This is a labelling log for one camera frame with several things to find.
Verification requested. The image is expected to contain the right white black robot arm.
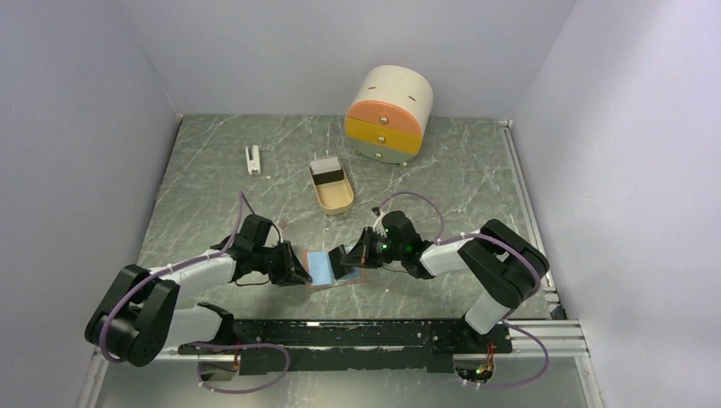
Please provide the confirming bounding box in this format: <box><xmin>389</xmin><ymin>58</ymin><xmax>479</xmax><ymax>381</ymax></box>
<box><xmin>338</xmin><ymin>211</ymin><xmax>550</xmax><ymax>352</ymax></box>

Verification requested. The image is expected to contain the small white clip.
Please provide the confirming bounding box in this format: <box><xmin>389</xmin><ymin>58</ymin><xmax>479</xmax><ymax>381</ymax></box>
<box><xmin>245</xmin><ymin>144</ymin><xmax>262</xmax><ymax>175</ymax></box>

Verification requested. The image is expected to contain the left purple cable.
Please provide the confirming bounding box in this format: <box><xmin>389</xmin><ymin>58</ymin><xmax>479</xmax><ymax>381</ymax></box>
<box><xmin>98</xmin><ymin>191</ymin><xmax>291</xmax><ymax>394</ymax></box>

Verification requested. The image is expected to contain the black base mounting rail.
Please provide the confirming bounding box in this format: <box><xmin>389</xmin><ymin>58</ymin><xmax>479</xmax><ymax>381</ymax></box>
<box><xmin>178</xmin><ymin>318</ymin><xmax>513</xmax><ymax>375</ymax></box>

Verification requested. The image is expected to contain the purple cable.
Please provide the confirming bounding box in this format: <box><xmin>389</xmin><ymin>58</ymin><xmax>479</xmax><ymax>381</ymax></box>
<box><xmin>372</xmin><ymin>191</ymin><xmax>550</xmax><ymax>389</ymax></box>
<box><xmin>98</xmin><ymin>191</ymin><xmax>291</xmax><ymax>394</ymax></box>

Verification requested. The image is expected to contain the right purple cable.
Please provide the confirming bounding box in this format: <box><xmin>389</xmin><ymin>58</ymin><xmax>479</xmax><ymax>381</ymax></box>
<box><xmin>372</xmin><ymin>191</ymin><xmax>550</xmax><ymax>389</ymax></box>

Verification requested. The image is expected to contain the beige oval tray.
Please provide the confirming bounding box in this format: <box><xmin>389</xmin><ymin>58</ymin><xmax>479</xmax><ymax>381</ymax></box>
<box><xmin>311</xmin><ymin>169</ymin><xmax>355</xmax><ymax>215</ymax></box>

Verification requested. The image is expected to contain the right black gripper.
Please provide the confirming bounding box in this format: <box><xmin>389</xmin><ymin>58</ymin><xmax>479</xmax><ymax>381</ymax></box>
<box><xmin>341</xmin><ymin>227</ymin><xmax>406</xmax><ymax>269</ymax></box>

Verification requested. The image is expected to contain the round three-drawer organizer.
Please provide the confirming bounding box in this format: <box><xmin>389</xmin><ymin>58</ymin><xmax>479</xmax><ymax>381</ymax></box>
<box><xmin>344</xmin><ymin>65</ymin><xmax>434</xmax><ymax>166</ymax></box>

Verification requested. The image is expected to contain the aluminium frame rail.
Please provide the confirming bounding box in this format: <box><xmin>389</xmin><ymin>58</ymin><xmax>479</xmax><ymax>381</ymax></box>
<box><xmin>83</xmin><ymin>114</ymin><xmax>603</xmax><ymax>407</ymax></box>

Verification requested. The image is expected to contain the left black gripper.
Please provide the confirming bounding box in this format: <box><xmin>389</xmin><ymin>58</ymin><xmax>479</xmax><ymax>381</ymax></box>
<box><xmin>253</xmin><ymin>239</ymin><xmax>312</xmax><ymax>286</ymax></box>

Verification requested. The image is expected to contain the dark grey credit card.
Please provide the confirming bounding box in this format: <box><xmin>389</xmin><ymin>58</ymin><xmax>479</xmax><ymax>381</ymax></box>
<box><xmin>328</xmin><ymin>245</ymin><xmax>362</xmax><ymax>284</ymax></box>

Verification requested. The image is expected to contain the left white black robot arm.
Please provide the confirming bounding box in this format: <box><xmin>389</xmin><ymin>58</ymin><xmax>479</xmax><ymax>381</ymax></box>
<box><xmin>84</xmin><ymin>214</ymin><xmax>312</xmax><ymax>367</ymax></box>

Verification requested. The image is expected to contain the pink card holder wallet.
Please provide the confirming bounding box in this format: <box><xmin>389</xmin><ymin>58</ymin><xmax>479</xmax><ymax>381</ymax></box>
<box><xmin>303</xmin><ymin>245</ymin><xmax>365</xmax><ymax>288</ymax></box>

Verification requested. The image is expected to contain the stack of grey cards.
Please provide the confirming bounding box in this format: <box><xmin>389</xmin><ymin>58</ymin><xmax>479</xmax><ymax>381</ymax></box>
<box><xmin>309</xmin><ymin>156</ymin><xmax>345</xmax><ymax>185</ymax></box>

